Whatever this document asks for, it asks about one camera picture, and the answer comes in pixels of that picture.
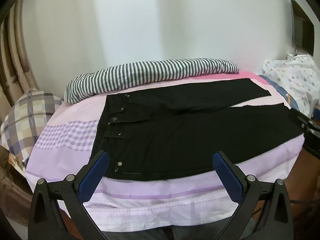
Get pink purple bed sheet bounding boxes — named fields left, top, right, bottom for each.
left=25, top=72, right=304, bottom=232

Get black pants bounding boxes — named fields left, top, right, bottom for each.
left=92, top=79, right=302, bottom=181

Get plaid pillow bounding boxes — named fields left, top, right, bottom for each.
left=1, top=88, right=63, bottom=172

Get striped grey white blanket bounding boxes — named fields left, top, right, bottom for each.
left=64, top=58, right=239, bottom=104

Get beige wooden headboard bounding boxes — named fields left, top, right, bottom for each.
left=1, top=0, right=37, bottom=105

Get white dotted pillow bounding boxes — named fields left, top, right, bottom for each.
left=258, top=54, right=319, bottom=117

